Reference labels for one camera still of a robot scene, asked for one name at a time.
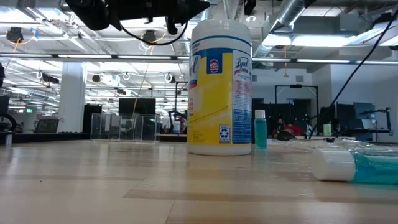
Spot black ceiling device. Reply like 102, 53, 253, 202
5, 26, 25, 44
141, 29, 158, 44

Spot orange hanging cord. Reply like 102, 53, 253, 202
282, 45, 289, 78

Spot black looped camera cable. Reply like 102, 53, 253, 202
119, 21, 190, 47

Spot silver ventilation duct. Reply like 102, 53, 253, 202
252, 0, 306, 59

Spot black computer monitor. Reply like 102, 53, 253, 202
118, 98, 157, 116

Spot wooden top desk grey legs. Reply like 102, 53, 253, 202
298, 134, 357, 141

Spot black cabinet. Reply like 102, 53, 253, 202
82, 103, 103, 134

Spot clear acrylic organizer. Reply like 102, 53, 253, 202
90, 113, 162, 144

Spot green toothbrush in clear wrap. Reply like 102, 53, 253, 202
313, 138, 398, 154

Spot dark laptop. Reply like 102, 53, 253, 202
33, 118, 60, 134

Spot yellow Lysol wipes canister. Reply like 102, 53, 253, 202
187, 18, 252, 157

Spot black metal frame stand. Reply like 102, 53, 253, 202
274, 83, 320, 125

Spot long black hanging cable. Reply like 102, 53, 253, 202
308, 8, 398, 140

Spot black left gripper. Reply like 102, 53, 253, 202
108, 0, 211, 35

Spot grey computer monitor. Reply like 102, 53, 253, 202
352, 101, 377, 121

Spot teal tube white cap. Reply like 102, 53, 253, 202
311, 147, 398, 185

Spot white building column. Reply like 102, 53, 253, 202
57, 61, 87, 134

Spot teal mouthwash bottle white cap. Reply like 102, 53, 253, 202
254, 109, 268, 151

